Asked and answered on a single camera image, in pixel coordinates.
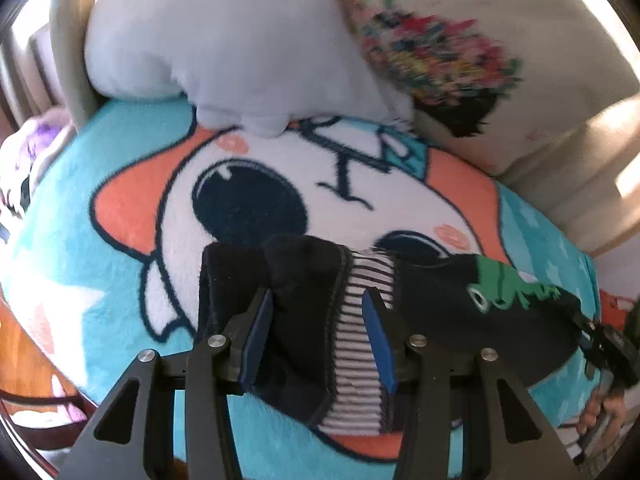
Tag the cream floral print pillow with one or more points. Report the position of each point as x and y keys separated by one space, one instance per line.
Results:
x=475 y=25

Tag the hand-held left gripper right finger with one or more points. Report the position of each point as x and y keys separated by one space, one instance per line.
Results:
x=381 y=347

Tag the teal cartoon printed blanket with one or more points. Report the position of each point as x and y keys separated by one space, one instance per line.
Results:
x=100 y=240

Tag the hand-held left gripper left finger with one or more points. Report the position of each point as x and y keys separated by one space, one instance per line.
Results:
x=256 y=345

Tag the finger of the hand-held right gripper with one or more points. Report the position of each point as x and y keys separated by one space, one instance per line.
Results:
x=587 y=330

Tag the black striped sock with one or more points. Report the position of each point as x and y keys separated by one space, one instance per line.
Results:
x=305 y=310

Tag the pale grey plush pillow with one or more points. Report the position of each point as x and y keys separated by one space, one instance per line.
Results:
x=225 y=35

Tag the purple and white cloth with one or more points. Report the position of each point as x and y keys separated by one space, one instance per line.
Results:
x=35 y=155

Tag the person's right hand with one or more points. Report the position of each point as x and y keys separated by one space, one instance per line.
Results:
x=597 y=412

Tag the dark wooden furniture rail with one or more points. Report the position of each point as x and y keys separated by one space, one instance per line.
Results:
x=30 y=440

